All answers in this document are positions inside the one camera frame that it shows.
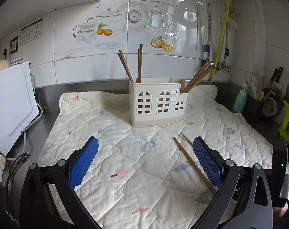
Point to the red-capped water valve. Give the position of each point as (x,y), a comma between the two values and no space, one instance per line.
(206,64)

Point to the metal water valve right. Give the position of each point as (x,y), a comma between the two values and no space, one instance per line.
(224,68)

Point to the person's right hand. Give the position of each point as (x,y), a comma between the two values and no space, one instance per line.
(279,212)

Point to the white rice paddle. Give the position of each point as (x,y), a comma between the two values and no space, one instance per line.
(254,86)

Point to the cream utensil holder with windows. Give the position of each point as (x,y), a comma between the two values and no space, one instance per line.
(157,101)

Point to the black utensil pot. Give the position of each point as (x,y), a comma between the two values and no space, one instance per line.
(252,110)

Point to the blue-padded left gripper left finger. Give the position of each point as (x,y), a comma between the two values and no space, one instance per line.
(82,161)

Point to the wooden spoon in pot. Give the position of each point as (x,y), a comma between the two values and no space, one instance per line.
(260,95)

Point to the wall instruction sticker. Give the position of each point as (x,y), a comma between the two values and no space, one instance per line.
(31,32)

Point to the quilted white patterned mat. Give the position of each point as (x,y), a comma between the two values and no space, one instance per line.
(139,178)

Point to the kitchen knife black handle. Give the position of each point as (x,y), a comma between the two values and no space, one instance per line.
(275,78)

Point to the white microwave oven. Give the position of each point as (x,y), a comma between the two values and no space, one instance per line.
(17,104)

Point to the black pan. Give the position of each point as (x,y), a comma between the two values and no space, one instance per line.
(272,102)

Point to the upright wooden chopstick in holder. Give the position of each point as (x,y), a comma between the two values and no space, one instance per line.
(141,45)

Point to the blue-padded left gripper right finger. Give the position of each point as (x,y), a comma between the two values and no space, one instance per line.
(210,164)

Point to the teal soap dispenser bottle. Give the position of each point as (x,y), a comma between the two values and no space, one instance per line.
(241,99)

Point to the wall power socket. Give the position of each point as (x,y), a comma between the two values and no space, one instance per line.
(14,43)

